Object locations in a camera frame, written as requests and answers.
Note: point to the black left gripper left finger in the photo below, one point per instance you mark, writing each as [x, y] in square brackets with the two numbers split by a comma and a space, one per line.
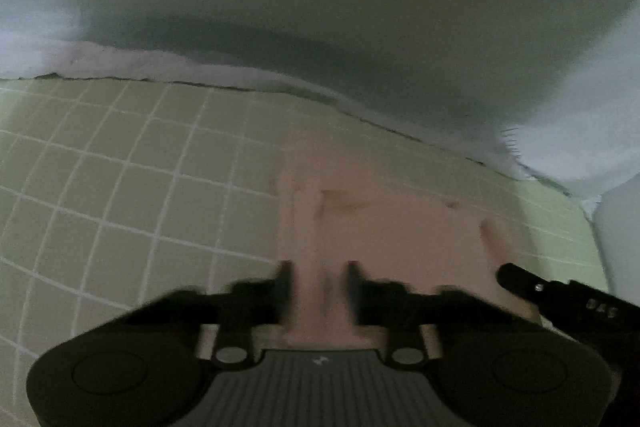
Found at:
[248, 305]

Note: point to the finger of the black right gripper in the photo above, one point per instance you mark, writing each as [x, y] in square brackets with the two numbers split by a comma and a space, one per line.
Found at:
[523, 284]

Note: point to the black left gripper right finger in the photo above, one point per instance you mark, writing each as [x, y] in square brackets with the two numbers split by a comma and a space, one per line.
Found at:
[390, 309]

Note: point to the beige pink garment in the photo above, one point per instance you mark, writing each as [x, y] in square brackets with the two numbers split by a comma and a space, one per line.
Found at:
[335, 208]

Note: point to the light blue carrot-print cloth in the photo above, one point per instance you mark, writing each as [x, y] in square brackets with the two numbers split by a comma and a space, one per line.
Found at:
[545, 88]

